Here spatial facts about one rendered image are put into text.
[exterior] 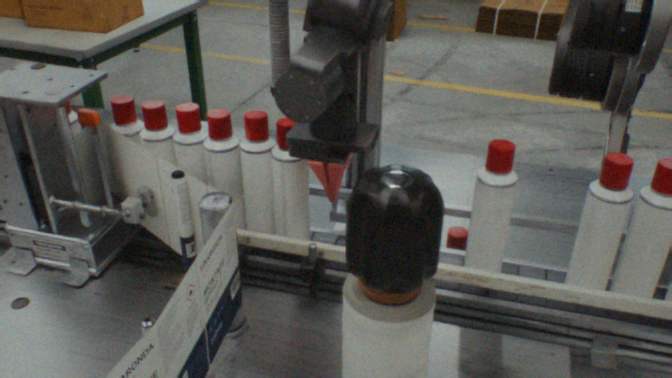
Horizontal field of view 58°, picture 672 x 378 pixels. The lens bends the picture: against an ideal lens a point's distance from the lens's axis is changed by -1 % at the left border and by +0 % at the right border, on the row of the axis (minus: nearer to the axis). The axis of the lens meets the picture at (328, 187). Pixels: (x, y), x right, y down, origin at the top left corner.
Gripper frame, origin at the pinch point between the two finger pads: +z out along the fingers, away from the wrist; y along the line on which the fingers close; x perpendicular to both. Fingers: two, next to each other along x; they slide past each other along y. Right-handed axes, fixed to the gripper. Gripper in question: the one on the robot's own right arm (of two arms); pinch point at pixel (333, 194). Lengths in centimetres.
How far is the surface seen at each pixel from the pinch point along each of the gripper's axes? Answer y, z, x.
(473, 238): 18.1, 6.7, 4.9
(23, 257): -43.4, 12.0, -10.0
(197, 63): -114, 52, 174
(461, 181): 14.1, 18.7, 41.1
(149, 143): -28.3, -2.0, 3.2
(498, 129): 21, 102, 251
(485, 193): 18.8, -0.7, 4.5
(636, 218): 37.1, 0.8, 6.2
